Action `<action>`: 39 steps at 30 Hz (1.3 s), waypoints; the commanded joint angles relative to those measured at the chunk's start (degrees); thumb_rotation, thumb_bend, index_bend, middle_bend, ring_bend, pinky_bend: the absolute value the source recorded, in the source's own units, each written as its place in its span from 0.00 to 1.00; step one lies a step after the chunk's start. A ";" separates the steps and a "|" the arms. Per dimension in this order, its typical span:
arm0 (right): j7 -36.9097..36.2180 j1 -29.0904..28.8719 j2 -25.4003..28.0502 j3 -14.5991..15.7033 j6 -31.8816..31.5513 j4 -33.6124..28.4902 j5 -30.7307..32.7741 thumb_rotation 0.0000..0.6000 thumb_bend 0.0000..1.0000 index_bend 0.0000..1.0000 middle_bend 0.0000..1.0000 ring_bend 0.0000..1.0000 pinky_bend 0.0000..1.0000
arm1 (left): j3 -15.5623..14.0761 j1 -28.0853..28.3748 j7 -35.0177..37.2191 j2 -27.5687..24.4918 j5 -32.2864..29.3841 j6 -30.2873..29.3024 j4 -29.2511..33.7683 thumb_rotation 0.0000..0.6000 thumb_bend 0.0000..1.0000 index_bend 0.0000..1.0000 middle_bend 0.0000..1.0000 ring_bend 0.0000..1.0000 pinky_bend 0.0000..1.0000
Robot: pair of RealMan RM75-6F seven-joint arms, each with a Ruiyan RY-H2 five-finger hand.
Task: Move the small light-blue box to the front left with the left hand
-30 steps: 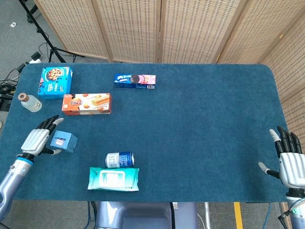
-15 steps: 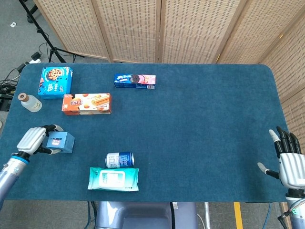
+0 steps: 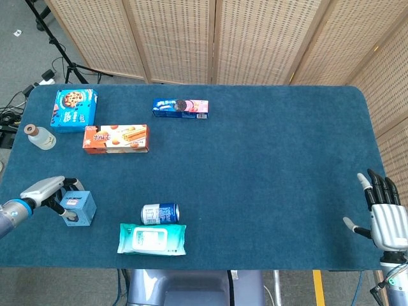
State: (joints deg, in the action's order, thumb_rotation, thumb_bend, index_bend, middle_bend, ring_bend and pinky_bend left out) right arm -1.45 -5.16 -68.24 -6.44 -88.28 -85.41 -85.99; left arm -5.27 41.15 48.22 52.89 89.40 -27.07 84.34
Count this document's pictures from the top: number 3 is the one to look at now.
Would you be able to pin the blue white drink can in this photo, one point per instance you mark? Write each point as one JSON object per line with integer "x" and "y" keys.
{"x": 159, "y": 214}

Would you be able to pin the orange biscuit box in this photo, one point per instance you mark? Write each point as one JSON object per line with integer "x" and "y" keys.
{"x": 118, "y": 140}

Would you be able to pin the green wet wipes pack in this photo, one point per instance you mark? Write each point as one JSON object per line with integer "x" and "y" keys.
{"x": 150, "y": 239}

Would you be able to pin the blue pink sandwich cookie box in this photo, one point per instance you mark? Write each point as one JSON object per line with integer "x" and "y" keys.
{"x": 178, "y": 108}

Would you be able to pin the woven bamboo folding screen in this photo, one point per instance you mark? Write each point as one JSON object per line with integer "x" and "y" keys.
{"x": 248, "y": 38}

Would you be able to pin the blue chocolate chip cookie box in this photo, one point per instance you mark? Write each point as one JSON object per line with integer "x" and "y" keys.
{"x": 73, "y": 111}

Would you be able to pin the metal table leg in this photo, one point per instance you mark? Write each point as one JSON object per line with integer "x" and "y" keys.
{"x": 277, "y": 288}

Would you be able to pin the small bottle with cork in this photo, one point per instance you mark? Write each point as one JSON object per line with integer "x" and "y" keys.
{"x": 43, "y": 138}

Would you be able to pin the blue felt table cloth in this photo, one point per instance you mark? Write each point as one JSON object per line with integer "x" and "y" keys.
{"x": 255, "y": 175}

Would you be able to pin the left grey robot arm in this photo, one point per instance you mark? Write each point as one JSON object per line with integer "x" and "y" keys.
{"x": 12, "y": 216}

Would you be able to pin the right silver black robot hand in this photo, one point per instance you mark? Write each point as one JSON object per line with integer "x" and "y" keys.
{"x": 387, "y": 223}

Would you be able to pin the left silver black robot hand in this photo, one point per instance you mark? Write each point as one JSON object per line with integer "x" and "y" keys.
{"x": 44, "y": 188}

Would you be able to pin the small light blue box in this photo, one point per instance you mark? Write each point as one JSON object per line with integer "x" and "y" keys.
{"x": 79, "y": 210}

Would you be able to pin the black tripod stand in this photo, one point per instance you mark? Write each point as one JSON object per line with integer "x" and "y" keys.
{"x": 57, "y": 48}

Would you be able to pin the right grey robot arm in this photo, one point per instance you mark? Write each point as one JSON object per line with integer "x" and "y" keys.
{"x": 395, "y": 277}

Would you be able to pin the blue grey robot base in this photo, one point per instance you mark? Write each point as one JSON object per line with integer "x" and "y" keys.
{"x": 194, "y": 288}

